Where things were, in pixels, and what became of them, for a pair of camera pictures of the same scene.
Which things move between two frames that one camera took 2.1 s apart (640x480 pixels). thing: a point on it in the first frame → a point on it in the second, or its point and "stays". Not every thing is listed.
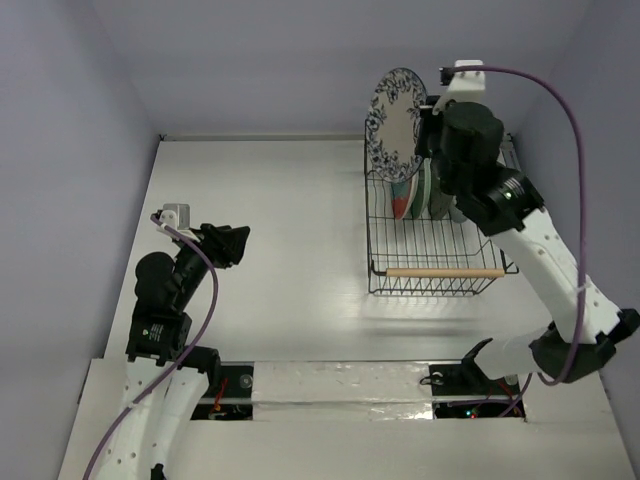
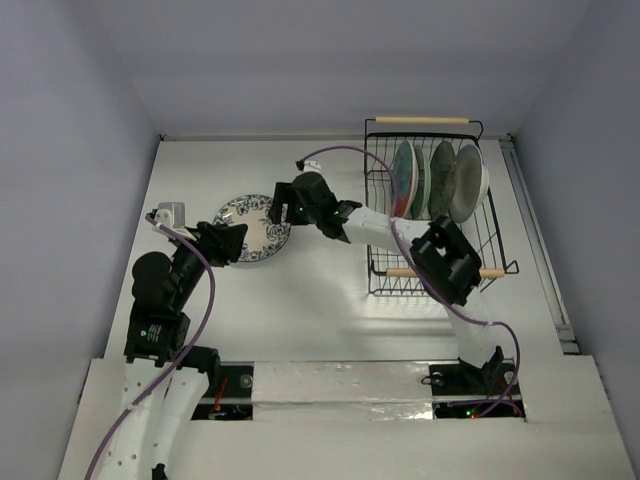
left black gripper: (224, 242) stays
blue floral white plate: (393, 129) → (263, 238)
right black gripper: (430, 134) → (288, 201)
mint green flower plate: (421, 196) stays
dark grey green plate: (439, 201) stays
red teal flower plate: (404, 196) stays
